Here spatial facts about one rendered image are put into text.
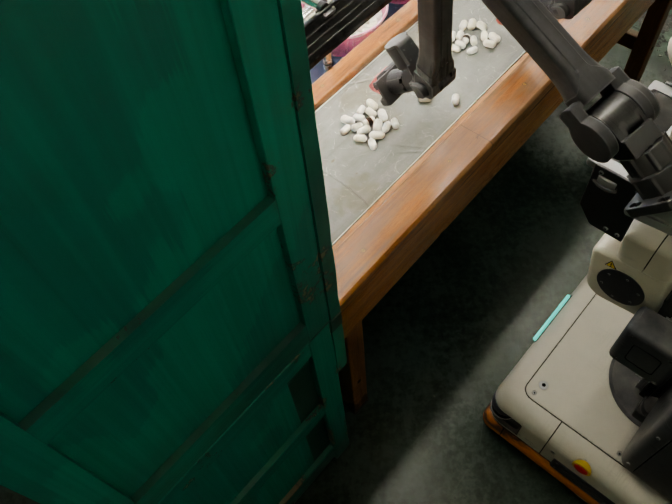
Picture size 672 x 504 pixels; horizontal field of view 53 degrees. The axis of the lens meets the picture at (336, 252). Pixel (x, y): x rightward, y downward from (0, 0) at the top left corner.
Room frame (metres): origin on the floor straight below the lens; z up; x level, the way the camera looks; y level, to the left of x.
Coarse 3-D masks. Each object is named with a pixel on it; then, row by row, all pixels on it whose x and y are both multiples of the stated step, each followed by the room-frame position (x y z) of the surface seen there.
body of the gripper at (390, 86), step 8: (392, 72) 1.14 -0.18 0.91; (400, 72) 1.11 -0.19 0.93; (384, 80) 1.13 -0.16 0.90; (392, 80) 1.12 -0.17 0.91; (400, 80) 1.10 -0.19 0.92; (376, 88) 1.11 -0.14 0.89; (384, 88) 1.11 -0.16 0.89; (392, 88) 1.11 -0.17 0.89; (400, 88) 1.09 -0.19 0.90; (384, 96) 1.10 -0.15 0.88; (392, 96) 1.11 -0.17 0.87
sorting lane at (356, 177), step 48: (480, 0) 1.55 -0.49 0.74; (480, 48) 1.36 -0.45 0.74; (336, 96) 1.25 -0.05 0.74; (480, 96) 1.19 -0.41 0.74; (336, 144) 1.09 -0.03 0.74; (384, 144) 1.08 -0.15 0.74; (432, 144) 1.06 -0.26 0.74; (336, 192) 0.95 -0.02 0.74; (384, 192) 0.93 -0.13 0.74; (336, 240) 0.81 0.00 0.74
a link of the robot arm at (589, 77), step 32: (512, 0) 0.79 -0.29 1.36; (512, 32) 0.78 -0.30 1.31; (544, 32) 0.74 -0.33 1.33; (544, 64) 0.73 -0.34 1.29; (576, 64) 0.70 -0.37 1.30; (576, 96) 0.67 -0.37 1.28; (640, 96) 0.65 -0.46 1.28; (576, 128) 0.64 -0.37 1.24; (608, 128) 0.61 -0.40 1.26; (608, 160) 0.59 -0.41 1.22
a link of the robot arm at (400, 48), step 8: (392, 40) 1.14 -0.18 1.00; (400, 40) 1.11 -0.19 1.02; (408, 40) 1.10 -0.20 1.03; (392, 48) 1.11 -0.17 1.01; (400, 48) 1.09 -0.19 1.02; (408, 48) 1.09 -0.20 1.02; (416, 48) 1.10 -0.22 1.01; (392, 56) 1.10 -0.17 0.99; (400, 56) 1.09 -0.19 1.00; (408, 56) 1.08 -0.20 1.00; (416, 56) 1.08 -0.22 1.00; (400, 64) 1.09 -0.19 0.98; (408, 64) 1.08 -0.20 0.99; (416, 88) 1.01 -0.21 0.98; (424, 88) 1.01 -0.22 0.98; (424, 96) 1.00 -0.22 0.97
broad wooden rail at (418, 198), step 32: (608, 0) 1.46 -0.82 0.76; (640, 0) 1.54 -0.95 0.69; (576, 32) 1.35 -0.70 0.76; (608, 32) 1.41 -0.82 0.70; (512, 96) 1.16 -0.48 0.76; (544, 96) 1.18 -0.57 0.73; (480, 128) 1.07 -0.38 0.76; (512, 128) 1.08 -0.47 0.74; (448, 160) 0.98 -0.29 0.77; (480, 160) 0.99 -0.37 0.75; (416, 192) 0.90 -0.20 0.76; (448, 192) 0.90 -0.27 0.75; (384, 224) 0.83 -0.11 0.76; (416, 224) 0.82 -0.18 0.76; (448, 224) 0.92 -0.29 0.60; (352, 256) 0.75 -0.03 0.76; (384, 256) 0.75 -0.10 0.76; (416, 256) 0.83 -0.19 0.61; (352, 288) 0.68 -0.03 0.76; (384, 288) 0.74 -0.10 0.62; (352, 320) 0.67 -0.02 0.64
